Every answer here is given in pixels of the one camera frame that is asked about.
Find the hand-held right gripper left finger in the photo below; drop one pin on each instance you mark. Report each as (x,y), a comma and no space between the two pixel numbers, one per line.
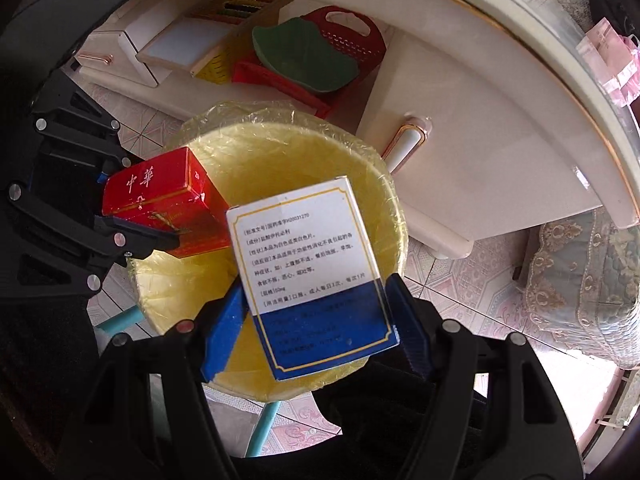
(225,332)

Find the teal stool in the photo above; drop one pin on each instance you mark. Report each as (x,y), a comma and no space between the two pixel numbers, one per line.
(262,430)

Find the black bag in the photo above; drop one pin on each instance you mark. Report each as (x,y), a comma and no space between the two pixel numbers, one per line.
(607,5)

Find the yellow plastic basket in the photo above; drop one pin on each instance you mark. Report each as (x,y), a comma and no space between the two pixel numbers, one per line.
(220,67)

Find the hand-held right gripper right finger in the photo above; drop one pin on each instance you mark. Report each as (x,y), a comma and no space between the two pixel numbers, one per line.
(407,332)

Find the pink bag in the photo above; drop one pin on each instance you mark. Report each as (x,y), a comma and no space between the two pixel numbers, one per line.
(612,60)

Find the green plastic tray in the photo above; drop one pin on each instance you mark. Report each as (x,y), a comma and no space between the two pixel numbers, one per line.
(305,55)

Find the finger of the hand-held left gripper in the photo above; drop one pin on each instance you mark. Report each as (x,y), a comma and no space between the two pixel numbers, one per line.
(103,176)
(145,237)

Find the yellow bin with plastic liner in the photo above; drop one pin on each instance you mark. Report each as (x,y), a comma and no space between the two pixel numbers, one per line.
(280,160)

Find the white and blue medicine box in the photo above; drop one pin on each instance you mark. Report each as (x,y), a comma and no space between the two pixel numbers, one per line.
(305,255)

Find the floral quilted sofa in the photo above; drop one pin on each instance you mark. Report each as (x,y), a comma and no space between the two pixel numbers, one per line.
(575,285)

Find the red plastic basket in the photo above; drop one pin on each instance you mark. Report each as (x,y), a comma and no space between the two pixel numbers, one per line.
(357,35)

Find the red cigarette box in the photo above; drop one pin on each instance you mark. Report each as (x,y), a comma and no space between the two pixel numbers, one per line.
(160,195)

